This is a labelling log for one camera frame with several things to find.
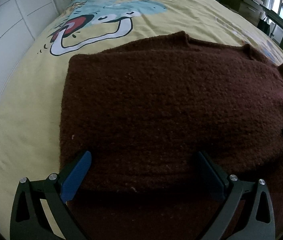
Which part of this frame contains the dark red knitted sweater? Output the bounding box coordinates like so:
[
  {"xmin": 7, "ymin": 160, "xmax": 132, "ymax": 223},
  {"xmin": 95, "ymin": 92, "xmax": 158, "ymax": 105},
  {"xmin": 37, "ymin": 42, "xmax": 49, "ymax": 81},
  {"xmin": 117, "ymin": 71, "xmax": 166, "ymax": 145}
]
[{"xmin": 60, "ymin": 31, "xmax": 283, "ymax": 239}]

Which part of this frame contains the yellow cartoon print bedspread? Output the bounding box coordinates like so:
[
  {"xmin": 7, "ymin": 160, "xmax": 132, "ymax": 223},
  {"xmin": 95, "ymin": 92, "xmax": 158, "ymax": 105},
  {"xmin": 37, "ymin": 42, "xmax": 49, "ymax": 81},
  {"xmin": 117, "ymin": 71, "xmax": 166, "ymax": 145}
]
[{"xmin": 0, "ymin": 0, "xmax": 283, "ymax": 238}]

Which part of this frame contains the wooden desk with clutter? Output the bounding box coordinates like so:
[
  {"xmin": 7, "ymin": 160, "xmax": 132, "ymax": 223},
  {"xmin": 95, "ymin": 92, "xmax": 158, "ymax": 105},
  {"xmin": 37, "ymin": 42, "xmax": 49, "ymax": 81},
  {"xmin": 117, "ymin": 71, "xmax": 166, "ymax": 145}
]
[{"xmin": 222, "ymin": 0, "xmax": 283, "ymax": 35}]

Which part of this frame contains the white wardrobe with panels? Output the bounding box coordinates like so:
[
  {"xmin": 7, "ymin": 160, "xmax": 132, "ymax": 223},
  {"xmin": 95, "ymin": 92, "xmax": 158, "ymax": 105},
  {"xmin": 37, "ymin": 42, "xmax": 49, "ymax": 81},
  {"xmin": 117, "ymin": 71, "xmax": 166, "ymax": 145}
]
[{"xmin": 0, "ymin": 0, "xmax": 70, "ymax": 97}]

